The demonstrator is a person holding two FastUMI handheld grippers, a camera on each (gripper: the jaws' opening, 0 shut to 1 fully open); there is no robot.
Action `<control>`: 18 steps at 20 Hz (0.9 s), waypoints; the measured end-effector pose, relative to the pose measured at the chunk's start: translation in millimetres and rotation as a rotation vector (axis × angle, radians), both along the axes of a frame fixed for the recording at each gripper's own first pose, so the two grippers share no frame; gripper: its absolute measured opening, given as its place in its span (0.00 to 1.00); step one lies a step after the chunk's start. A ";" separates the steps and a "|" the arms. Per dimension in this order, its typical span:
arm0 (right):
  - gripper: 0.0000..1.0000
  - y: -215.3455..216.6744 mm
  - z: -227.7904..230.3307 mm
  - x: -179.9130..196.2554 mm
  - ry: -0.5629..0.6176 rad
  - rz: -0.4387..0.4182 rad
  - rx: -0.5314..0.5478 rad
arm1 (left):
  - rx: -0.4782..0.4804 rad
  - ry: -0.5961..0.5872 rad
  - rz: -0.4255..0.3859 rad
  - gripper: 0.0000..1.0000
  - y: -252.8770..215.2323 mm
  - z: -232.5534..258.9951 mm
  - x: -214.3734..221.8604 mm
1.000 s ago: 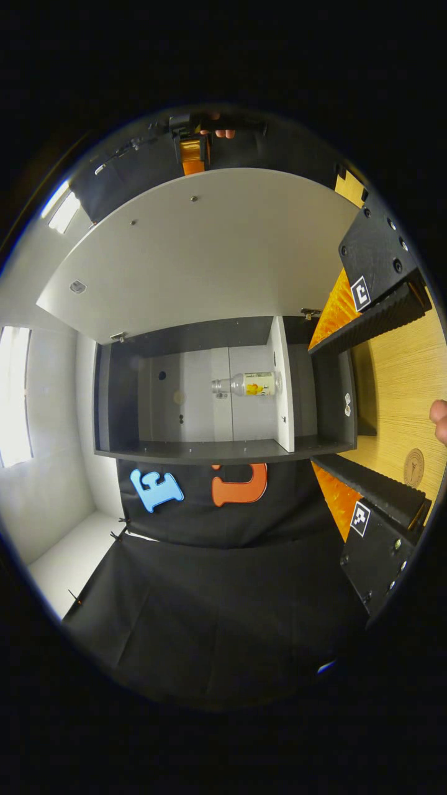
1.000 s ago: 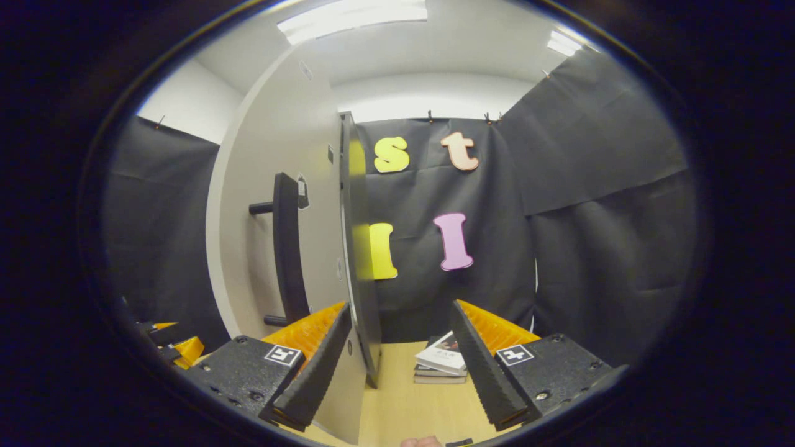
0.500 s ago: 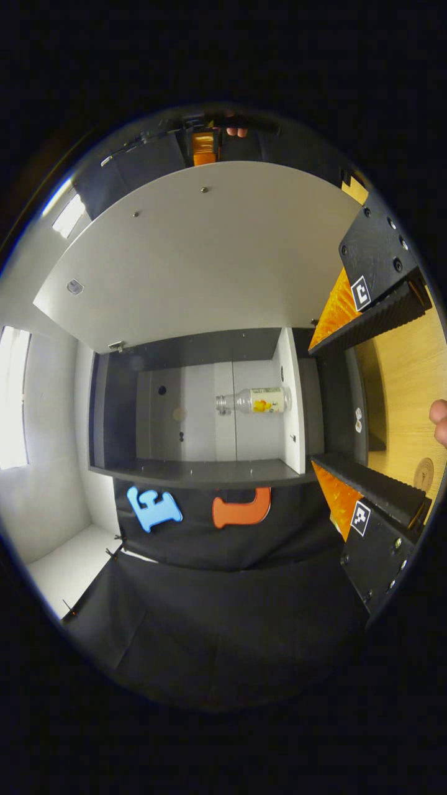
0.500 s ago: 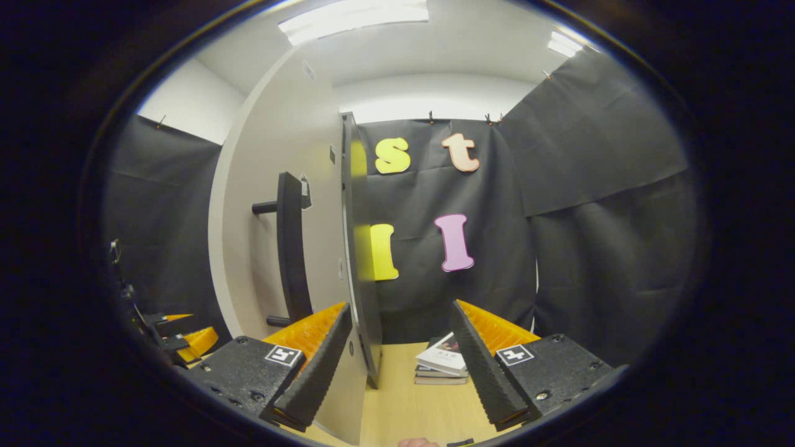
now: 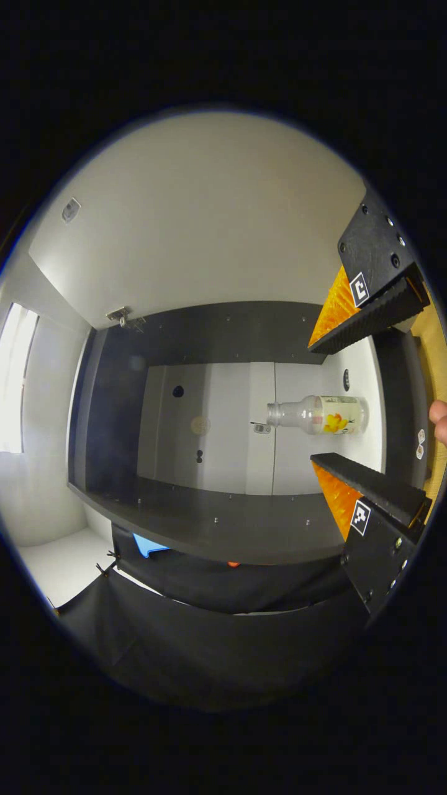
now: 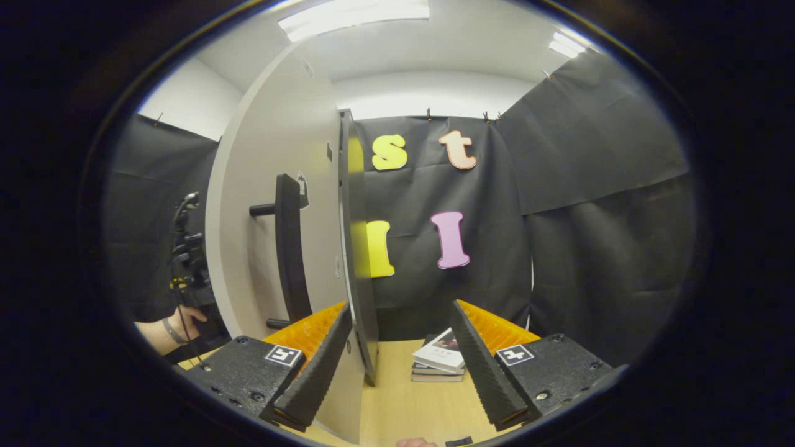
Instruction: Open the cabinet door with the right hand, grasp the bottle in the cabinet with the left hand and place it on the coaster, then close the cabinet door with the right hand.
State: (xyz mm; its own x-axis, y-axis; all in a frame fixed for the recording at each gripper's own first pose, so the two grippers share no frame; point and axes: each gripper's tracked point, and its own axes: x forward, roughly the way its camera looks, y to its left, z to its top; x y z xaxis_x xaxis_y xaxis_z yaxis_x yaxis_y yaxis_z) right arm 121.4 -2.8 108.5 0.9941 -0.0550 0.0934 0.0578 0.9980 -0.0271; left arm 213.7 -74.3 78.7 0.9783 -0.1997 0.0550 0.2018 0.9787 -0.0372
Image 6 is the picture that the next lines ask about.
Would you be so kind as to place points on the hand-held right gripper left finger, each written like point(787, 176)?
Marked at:
point(313, 379)

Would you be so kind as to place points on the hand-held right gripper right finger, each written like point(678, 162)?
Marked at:
point(487, 372)

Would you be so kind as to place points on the beige cabinet door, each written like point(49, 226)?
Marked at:
point(261, 136)

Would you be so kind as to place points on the white cover book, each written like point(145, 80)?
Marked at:
point(441, 354)

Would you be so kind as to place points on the grey book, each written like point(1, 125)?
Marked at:
point(435, 375)

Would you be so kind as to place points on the grey wristband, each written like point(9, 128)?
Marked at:
point(172, 331)

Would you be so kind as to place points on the black backdrop cloth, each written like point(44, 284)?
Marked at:
point(590, 217)

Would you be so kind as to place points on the large ceiling light panel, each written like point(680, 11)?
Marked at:
point(354, 15)

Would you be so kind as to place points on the small ceiling light panel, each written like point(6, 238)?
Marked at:
point(566, 45)

